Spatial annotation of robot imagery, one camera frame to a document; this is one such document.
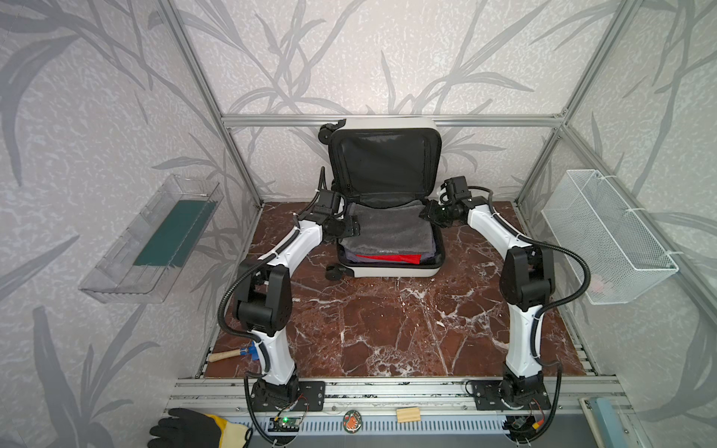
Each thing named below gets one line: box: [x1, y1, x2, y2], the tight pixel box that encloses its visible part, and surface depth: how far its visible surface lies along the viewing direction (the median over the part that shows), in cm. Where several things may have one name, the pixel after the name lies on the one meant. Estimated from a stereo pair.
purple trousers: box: [343, 250, 438, 266], surface depth 96 cm
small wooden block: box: [395, 406, 422, 423], surface depth 72 cm
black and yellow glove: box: [147, 407, 249, 448], surface depth 69 cm
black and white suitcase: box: [318, 116, 447, 281], surface depth 96 cm
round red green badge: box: [342, 408, 363, 434], surface depth 71 cm
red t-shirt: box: [355, 253, 422, 266], surface depth 96 cm
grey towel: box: [339, 199, 436, 253], surface depth 98 cm
